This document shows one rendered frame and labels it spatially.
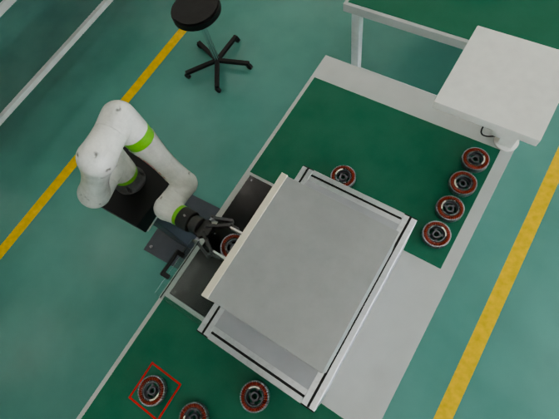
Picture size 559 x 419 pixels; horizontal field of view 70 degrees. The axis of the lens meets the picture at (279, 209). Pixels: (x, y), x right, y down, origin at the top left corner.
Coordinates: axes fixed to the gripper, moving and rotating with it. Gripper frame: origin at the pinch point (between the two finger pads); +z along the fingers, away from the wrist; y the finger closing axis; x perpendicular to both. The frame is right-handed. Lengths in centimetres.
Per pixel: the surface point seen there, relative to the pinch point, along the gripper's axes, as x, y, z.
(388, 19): -10, -148, -3
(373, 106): -12, -95, 15
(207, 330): 15.5, 30.9, 15.9
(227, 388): -22, 46, 23
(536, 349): -92, -50, 137
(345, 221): 39, -15, 41
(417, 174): -15, -71, 47
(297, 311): 37, 14, 42
